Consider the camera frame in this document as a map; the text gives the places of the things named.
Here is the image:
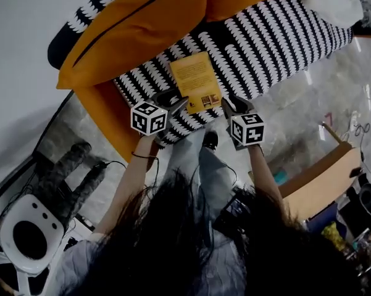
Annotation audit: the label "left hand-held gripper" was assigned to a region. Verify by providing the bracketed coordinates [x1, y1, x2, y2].
[130, 89, 190, 141]

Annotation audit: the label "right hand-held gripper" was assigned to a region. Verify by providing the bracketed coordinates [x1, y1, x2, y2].
[221, 96, 265, 150]

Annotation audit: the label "yellow book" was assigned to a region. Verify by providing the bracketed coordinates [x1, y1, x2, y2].
[169, 51, 223, 115]

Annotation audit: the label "orange sofa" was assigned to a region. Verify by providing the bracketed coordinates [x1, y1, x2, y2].
[48, 0, 371, 163]

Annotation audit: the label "person's right forearm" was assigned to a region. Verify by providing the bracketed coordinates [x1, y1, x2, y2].
[248, 143, 286, 203]

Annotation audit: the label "person's left forearm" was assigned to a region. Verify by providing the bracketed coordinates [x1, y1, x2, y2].
[94, 134, 160, 237]

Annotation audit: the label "oval wooden table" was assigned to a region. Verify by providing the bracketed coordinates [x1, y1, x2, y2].
[277, 142, 362, 221]

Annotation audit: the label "person's black shoe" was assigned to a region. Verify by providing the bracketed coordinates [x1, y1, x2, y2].
[202, 130, 219, 150]

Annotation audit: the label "black wristband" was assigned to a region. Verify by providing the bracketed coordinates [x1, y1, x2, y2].
[131, 151, 158, 160]

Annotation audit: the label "person's light jeans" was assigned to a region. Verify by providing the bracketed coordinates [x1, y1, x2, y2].
[165, 128, 238, 228]

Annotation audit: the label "black and white striped blanket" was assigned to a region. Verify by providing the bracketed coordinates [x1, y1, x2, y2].
[48, 0, 356, 147]

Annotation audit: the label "orange cushion with black zipper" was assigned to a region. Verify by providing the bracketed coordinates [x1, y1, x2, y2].
[56, 0, 212, 89]

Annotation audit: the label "lit-screen phone at waist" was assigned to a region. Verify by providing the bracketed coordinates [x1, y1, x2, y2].
[214, 192, 251, 231]

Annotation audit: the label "blue chair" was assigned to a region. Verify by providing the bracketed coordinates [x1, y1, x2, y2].
[305, 202, 343, 234]

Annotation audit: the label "yellow checked cloth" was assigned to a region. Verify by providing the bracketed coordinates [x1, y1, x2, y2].
[322, 222, 348, 251]

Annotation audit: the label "white dome backpack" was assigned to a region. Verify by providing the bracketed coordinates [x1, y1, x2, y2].
[0, 194, 65, 274]

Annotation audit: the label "person's pale striped shirt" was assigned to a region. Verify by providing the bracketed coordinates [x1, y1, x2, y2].
[54, 232, 248, 296]

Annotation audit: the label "black cable with adapter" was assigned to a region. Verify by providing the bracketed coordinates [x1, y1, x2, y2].
[92, 160, 127, 171]

